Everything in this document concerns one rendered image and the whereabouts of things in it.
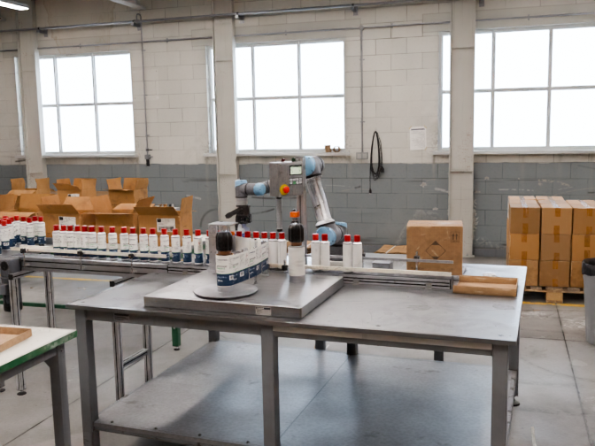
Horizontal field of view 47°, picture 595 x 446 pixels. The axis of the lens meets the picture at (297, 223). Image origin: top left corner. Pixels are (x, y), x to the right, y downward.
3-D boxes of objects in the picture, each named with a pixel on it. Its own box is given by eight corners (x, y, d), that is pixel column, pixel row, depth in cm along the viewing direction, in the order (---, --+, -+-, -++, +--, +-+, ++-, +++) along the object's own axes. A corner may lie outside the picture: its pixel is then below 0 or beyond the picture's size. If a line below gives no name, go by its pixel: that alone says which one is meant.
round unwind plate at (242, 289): (181, 297, 322) (181, 295, 322) (212, 283, 351) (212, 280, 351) (242, 302, 312) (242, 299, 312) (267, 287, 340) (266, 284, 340)
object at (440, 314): (65, 308, 334) (65, 303, 334) (206, 254, 474) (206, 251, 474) (515, 346, 263) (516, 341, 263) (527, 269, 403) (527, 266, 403)
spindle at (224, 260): (213, 291, 328) (211, 232, 325) (221, 287, 337) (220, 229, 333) (230, 292, 325) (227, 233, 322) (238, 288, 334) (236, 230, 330)
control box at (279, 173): (269, 196, 387) (268, 162, 384) (294, 194, 396) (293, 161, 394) (279, 196, 378) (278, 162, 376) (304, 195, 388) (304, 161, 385)
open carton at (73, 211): (34, 244, 549) (31, 198, 544) (66, 236, 592) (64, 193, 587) (77, 246, 539) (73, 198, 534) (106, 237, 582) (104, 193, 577)
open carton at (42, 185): (4, 211, 792) (2, 180, 787) (32, 207, 841) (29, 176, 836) (32, 211, 784) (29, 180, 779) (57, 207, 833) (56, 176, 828)
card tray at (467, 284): (452, 293, 341) (452, 285, 341) (459, 281, 365) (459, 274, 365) (515, 296, 331) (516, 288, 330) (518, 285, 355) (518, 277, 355)
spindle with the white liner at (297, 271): (285, 282, 350) (284, 224, 346) (291, 279, 358) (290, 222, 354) (302, 283, 347) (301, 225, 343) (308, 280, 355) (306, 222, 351)
